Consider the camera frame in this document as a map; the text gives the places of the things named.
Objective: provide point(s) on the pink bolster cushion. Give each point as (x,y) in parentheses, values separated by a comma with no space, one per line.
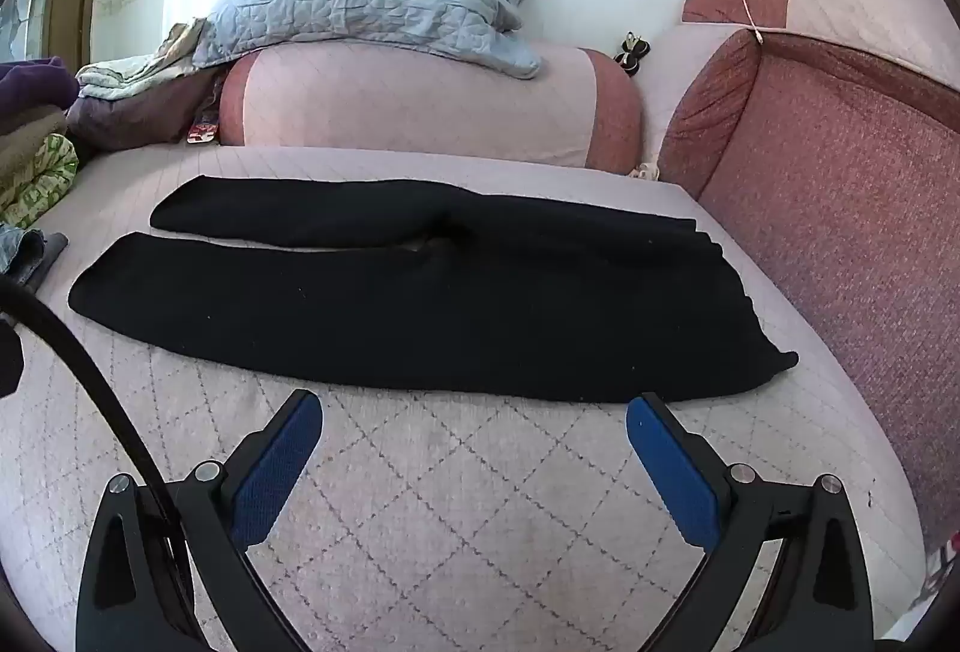
(420,105)

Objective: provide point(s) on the red snack packet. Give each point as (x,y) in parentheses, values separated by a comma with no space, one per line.
(202,131)

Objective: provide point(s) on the red pink sofa backrest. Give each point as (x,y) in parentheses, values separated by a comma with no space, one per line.
(840,187)

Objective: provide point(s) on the cream patterned blanket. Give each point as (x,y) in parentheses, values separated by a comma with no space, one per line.
(127,71)

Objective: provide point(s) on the green patterned cloth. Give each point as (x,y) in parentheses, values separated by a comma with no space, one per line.
(45,180)

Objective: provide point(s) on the blue denim jeans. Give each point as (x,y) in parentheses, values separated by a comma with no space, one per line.
(19,251)

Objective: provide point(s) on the pink quilted sofa seat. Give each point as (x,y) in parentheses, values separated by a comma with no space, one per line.
(450,509)

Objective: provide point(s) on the black hair bow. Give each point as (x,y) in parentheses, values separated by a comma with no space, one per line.
(631,52)

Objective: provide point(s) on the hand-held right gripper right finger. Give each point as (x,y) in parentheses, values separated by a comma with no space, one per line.
(675,472)

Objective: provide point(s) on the purple cloth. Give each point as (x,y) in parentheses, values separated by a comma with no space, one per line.
(34,90)

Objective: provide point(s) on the brown towel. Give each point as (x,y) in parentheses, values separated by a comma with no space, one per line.
(26,150)

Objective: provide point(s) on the black pants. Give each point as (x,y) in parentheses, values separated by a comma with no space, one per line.
(450,322)

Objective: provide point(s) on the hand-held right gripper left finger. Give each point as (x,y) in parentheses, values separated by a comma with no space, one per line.
(277,464)

